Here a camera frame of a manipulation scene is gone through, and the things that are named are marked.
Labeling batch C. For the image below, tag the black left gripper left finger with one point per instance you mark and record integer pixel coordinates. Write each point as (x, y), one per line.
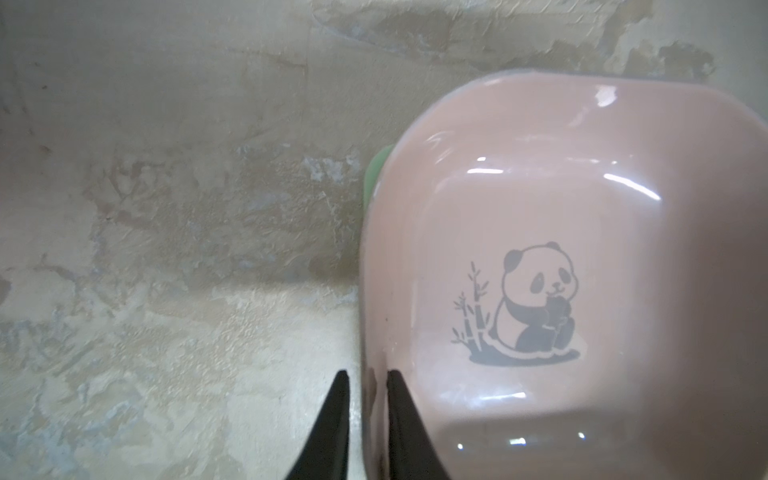
(326, 450)

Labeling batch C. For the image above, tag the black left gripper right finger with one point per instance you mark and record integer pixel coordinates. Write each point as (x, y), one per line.
(411, 453)

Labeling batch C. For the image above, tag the pink panda bowl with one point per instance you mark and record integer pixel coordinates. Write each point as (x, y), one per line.
(570, 273)

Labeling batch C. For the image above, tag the green electronic scale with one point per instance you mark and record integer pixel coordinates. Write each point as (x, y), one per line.
(372, 173)

